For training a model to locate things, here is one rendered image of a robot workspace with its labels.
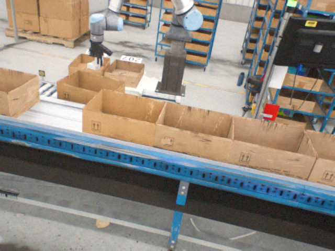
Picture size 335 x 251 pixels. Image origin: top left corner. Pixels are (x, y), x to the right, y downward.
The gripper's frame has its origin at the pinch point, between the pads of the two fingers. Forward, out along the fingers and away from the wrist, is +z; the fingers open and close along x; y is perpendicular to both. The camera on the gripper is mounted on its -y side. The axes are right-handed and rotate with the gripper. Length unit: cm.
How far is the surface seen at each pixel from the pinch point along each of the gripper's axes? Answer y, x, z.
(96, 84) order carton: 3.4, 0.4, 15.4
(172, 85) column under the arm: -51, -33, 20
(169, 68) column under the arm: -47, -34, 6
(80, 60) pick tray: 42, -58, 27
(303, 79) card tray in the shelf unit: -156, -53, 3
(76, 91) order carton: 6.4, 28.5, 7.4
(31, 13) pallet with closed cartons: 249, -321, 88
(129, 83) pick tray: -14.7, -26.6, 23.7
